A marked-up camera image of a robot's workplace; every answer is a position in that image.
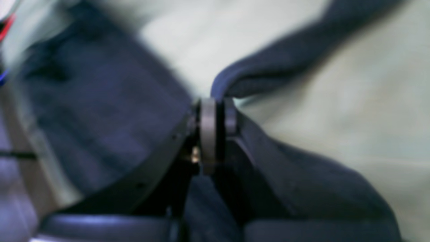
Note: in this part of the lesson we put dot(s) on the dark long-sleeve T-shirt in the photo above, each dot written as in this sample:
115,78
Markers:
110,100

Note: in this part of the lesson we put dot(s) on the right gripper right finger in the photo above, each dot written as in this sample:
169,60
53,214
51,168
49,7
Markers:
240,184

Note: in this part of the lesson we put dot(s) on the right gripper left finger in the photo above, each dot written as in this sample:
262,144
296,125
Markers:
158,186

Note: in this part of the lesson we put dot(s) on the green table cloth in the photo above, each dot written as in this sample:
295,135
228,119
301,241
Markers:
365,104

